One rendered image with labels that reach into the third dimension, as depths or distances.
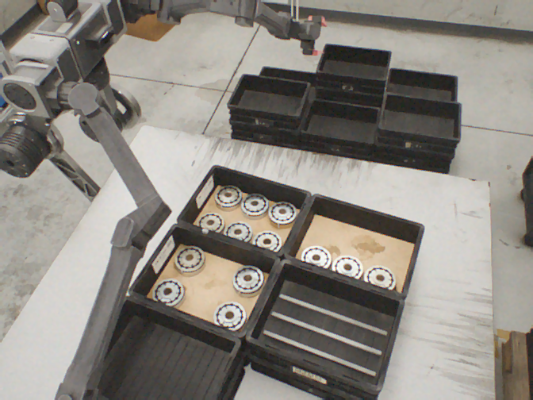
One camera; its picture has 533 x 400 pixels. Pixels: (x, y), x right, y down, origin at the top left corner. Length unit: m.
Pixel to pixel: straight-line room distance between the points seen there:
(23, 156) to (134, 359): 0.97
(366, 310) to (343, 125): 1.47
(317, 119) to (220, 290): 1.51
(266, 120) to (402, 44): 1.93
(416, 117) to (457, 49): 1.61
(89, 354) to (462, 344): 1.17
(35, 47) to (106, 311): 0.76
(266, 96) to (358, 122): 0.55
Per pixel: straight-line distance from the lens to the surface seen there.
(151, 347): 1.61
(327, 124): 2.87
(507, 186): 3.30
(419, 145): 2.61
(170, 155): 2.28
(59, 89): 1.43
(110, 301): 1.15
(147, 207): 1.16
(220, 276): 1.69
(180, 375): 1.55
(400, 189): 2.13
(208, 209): 1.86
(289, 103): 2.83
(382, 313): 1.63
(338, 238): 1.77
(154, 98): 3.80
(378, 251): 1.76
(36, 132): 2.22
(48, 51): 1.50
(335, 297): 1.64
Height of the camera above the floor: 2.25
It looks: 49 degrees down
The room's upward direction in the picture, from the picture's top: 3 degrees counter-clockwise
